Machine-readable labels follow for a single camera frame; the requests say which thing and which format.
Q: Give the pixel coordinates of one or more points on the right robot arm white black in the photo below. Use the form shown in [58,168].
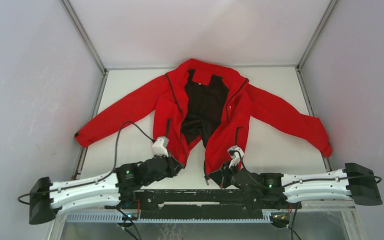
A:
[353,182]

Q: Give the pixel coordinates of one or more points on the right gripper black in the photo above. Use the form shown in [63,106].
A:
[219,178]

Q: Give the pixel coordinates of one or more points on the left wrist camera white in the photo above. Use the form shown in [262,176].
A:
[159,147]

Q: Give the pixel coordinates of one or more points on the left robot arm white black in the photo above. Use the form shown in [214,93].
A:
[47,199]

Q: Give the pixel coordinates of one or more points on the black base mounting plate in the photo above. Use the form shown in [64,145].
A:
[202,203]

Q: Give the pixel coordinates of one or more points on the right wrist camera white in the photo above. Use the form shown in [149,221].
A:
[236,155]

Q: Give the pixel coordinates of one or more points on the red jacket black lining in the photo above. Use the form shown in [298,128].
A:
[208,103]

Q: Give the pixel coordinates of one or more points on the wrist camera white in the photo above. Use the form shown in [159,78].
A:
[159,147]
[236,155]

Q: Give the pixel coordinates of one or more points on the white slotted cable duct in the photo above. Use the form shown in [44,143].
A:
[117,217]

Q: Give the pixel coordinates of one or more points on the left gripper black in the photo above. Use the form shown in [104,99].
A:
[173,169]

